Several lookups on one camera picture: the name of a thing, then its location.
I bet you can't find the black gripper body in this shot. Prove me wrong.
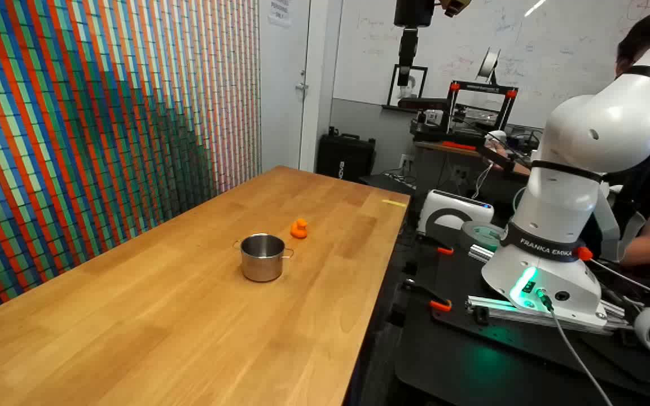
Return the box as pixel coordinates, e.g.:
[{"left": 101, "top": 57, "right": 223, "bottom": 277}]
[{"left": 393, "top": 0, "right": 437, "bottom": 31}]

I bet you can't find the white VR controller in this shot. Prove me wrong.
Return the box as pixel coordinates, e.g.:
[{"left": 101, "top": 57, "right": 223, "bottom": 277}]
[{"left": 483, "top": 129, "right": 510, "bottom": 151}]

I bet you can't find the orange rubber duck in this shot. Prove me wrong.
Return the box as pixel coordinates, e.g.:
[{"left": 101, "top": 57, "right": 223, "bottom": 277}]
[{"left": 289, "top": 216, "right": 312, "bottom": 242}]

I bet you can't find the small steel pot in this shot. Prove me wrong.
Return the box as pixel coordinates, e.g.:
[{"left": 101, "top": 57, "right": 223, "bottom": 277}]
[{"left": 237, "top": 229, "right": 294, "bottom": 287}]

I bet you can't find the person's right hand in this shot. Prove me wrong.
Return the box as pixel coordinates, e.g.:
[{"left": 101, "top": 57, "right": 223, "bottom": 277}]
[{"left": 494, "top": 151, "right": 532, "bottom": 180}]

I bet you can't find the black framed portrait picture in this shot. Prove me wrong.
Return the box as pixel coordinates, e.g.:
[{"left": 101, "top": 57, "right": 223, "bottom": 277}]
[{"left": 385, "top": 64, "right": 430, "bottom": 107}]

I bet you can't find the grey filament spool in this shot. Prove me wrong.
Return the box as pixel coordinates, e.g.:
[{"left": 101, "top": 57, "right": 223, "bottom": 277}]
[{"left": 476, "top": 47, "right": 503, "bottom": 82}]

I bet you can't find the orange black 3D printer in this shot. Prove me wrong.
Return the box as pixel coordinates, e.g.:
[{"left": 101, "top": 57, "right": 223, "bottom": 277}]
[{"left": 445, "top": 76, "right": 522, "bottom": 141}]

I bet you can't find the black carry case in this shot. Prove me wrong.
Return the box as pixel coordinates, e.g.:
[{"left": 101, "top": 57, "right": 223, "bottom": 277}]
[{"left": 314, "top": 127, "right": 377, "bottom": 182}]

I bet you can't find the whiteboard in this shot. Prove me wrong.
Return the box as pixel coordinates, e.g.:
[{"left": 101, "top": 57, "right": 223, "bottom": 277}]
[{"left": 332, "top": 0, "right": 650, "bottom": 130}]

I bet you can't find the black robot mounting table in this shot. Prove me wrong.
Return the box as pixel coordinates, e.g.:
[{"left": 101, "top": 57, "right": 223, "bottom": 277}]
[{"left": 355, "top": 171, "right": 650, "bottom": 406}]

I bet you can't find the gold wrist camera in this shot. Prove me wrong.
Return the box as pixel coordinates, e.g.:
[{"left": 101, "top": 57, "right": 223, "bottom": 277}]
[{"left": 441, "top": 0, "right": 472, "bottom": 18}]

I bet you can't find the paper sheet on wall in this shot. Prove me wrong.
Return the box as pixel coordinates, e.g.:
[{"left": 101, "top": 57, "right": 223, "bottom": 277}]
[{"left": 267, "top": 0, "right": 294, "bottom": 29}]

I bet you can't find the white box with black handle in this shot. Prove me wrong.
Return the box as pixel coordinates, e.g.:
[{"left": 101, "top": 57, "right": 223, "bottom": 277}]
[{"left": 416, "top": 186, "right": 497, "bottom": 239}]

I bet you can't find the orange handled clamp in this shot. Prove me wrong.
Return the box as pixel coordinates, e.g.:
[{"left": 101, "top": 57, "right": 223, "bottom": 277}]
[
  {"left": 413, "top": 233, "right": 459, "bottom": 260},
  {"left": 401, "top": 277, "right": 456, "bottom": 317}
]

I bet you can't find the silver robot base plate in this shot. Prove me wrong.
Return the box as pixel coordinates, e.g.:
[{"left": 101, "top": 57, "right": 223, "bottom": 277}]
[{"left": 465, "top": 290, "right": 636, "bottom": 334}]

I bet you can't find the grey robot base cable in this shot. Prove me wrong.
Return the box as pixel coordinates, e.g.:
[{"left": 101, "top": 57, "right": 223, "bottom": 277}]
[{"left": 539, "top": 295, "right": 613, "bottom": 406}]

